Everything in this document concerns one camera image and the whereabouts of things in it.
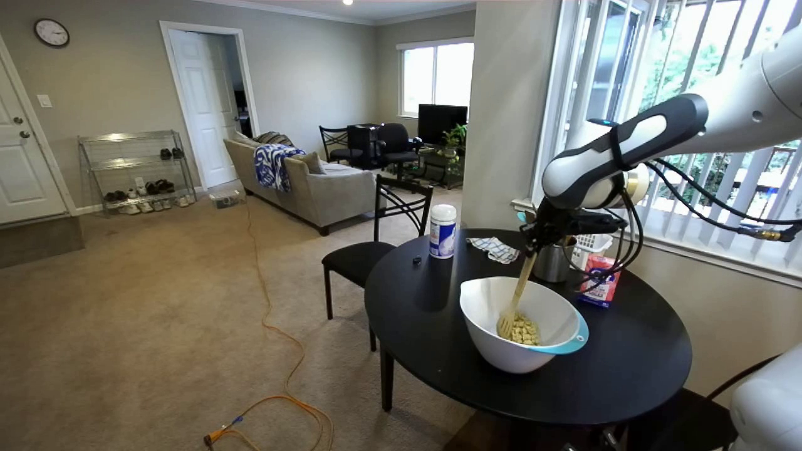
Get wooden stirring spoon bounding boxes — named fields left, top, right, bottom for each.
left=496, top=249, right=541, bottom=340

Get white open interior door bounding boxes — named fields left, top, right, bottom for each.
left=165, top=28, right=239, bottom=192

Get bright living room window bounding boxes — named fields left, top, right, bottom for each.
left=397, top=38, right=475, bottom=121

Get white panel front door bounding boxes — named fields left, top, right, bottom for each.
left=0, top=36, right=71, bottom=226

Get black television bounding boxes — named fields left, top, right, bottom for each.
left=416, top=103, right=470, bottom=145

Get white blue wipes canister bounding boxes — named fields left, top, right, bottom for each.
left=427, top=204, right=461, bottom=261

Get black office chair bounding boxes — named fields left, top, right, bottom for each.
left=372, top=122, right=422, bottom=179

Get orange extension cord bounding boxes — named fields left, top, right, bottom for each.
left=199, top=207, right=336, bottom=451

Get pink sugar box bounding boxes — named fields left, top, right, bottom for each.
left=579, top=252, right=624, bottom=310

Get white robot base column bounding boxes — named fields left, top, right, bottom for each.
left=727, top=340, right=802, bottom=451

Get dark door mat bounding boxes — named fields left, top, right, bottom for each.
left=0, top=214, right=84, bottom=270

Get yellow pasta pieces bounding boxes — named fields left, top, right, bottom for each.
left=496, top=310, right=546, bottom=346

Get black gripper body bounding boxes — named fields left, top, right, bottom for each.
left=534, top=204, right=628, bottom=240

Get blue white blanket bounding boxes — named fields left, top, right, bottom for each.
left=249, top=143, right=302, bottom=192

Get grey sofa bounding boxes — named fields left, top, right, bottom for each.
left=222, top=130, right=377, bottom=235

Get metal glass shoe rack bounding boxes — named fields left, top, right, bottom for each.
left=76, top=127, right=198, bottom=216

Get white vertical window blinds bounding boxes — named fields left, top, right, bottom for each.
left=534, top=0, right=802, bottom=278

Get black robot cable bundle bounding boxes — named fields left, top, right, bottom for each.
left=583, top=154, right=802, bottom=296

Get round wall clock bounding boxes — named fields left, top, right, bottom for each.
left=33, top=16, right=71, bottom=51

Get green house plant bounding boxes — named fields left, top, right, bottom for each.
left=436, top=122, right=470, bottom=187

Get white teal-rimmed mixing bowl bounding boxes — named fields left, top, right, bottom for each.
left=455, top=276, right=591, bottom=375

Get round black table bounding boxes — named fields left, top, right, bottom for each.
left=362, top=227, right=693, bottom=451

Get metal utensil cup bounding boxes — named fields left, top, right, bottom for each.
left=534, top=240, right=576, bottom=285

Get black metal dining chair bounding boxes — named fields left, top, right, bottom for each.
left=321, top=174, right=436, bottom=354
left=624, top=354, right=783, bottom=451

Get crumpled white cloth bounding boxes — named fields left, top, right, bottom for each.
left=466, top=235, right=520, bottom=269

